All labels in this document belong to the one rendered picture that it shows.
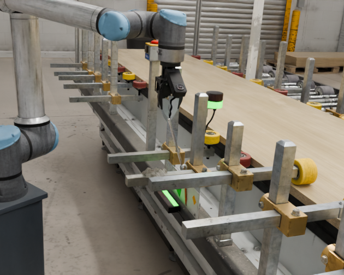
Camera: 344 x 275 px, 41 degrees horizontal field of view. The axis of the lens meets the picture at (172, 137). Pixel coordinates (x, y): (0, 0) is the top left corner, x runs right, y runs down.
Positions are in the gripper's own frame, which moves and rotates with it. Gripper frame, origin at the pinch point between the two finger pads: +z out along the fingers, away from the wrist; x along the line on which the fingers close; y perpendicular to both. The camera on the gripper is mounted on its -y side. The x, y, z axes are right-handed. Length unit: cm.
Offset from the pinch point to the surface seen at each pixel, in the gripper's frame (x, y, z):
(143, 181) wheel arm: 12.9, -14.4, 16.7
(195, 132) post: -6.1, -9.9, 2.2
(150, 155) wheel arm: 2.4, 10.6, 17.7
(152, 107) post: -7.1, 40.4, 7.1
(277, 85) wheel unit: -116, 106, 14
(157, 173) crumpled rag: 8.4, -14.6, 13.9
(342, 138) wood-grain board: -77, -2, 11
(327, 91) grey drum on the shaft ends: -158, 107, 20
